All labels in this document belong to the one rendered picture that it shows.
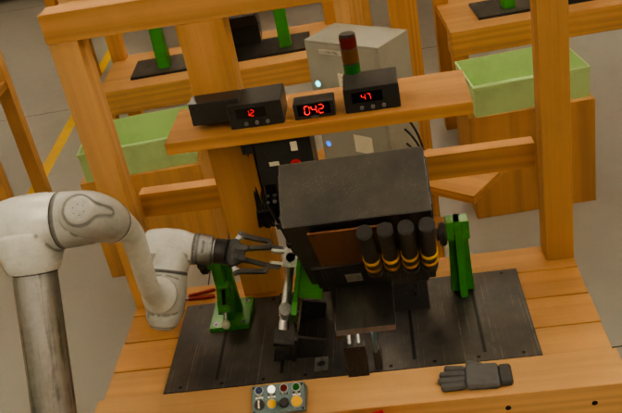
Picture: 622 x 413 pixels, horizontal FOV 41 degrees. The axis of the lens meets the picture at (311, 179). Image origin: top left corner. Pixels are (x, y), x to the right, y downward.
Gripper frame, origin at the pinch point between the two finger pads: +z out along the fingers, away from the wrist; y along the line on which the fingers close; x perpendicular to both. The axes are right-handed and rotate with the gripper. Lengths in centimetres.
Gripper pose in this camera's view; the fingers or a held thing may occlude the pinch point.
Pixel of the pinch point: (282, 257)
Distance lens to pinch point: 243.1
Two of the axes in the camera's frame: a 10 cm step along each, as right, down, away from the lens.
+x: -0.4, 2.7, 9.6
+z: 9.9, 1.1, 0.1
